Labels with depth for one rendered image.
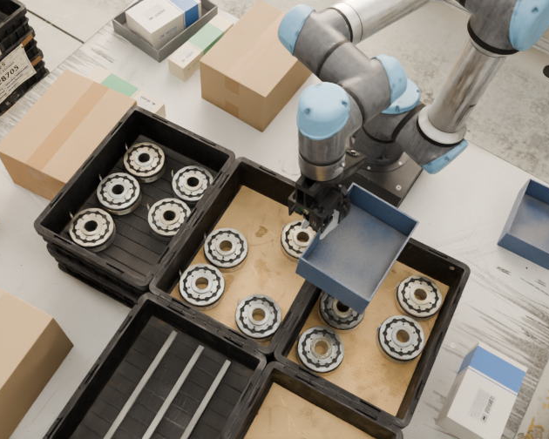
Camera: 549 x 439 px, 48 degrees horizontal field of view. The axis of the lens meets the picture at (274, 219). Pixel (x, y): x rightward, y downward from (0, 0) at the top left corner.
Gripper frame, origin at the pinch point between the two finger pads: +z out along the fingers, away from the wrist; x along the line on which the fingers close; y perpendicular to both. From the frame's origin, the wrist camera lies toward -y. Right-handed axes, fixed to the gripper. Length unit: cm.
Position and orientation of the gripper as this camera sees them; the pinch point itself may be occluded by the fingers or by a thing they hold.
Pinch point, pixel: (326, 222)
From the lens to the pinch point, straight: 118.3
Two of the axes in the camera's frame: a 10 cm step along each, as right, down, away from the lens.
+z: 0.5, 5.5, 8.4
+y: -5.8, 7.0, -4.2
